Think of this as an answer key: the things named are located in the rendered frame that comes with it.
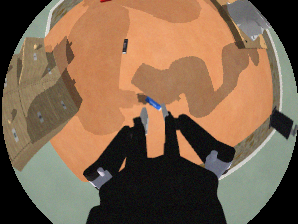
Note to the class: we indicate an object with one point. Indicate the wooden drawer front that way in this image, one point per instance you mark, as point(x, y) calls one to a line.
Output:
point(59, 98)
point(16, 134)
point(51, 70)
point(10, 80)
point(34, 61)
point(38, 114)

